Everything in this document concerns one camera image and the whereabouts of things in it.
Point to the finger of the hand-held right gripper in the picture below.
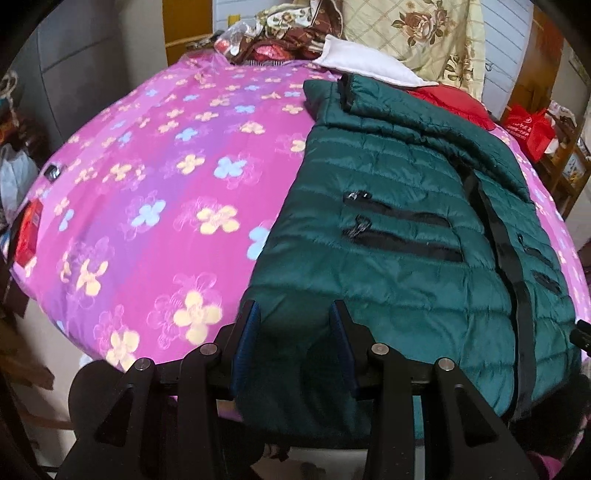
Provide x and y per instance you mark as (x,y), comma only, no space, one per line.
(582,339)

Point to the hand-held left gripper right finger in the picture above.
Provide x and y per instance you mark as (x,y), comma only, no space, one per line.
(344,341)

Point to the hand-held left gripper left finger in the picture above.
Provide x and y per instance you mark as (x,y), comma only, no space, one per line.
(244,341)

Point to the dark green puffer jacket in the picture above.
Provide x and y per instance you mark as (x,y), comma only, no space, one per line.
(392,184)

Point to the wooden rack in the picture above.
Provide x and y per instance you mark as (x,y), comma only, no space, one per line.
(570,175)

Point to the pink floral bedsheet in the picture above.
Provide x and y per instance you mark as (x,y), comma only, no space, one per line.
(161,184)

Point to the red gift bag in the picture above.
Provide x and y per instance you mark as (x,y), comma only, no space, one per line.
(531,131)

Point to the red box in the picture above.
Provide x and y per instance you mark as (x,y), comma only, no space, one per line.
(30,230)

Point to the small black device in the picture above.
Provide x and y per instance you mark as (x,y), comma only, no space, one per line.
(52,172)

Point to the red ruffled cushion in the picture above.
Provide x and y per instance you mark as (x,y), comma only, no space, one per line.
(461,104)

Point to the white pillow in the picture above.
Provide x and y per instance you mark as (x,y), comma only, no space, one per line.
(369,62)

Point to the white plastic bag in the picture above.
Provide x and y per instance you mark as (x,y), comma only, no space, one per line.
(18,175)

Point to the brown wooden door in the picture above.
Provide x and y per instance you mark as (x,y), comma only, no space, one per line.
(538,60)

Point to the red patterned cloth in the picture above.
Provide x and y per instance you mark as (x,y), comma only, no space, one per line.
(272,51)

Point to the clear plastic packet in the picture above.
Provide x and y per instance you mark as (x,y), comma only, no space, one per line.
(235,39)

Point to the brown floral blanket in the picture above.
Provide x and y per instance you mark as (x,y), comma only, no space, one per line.
(295,37)

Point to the grey refrigerator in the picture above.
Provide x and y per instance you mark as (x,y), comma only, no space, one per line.
(92,69)

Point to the cream floral quilt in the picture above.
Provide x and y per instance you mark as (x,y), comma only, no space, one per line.
(429,37)

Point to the orange wooden cabinet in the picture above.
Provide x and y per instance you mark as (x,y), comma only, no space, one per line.
(189,27)

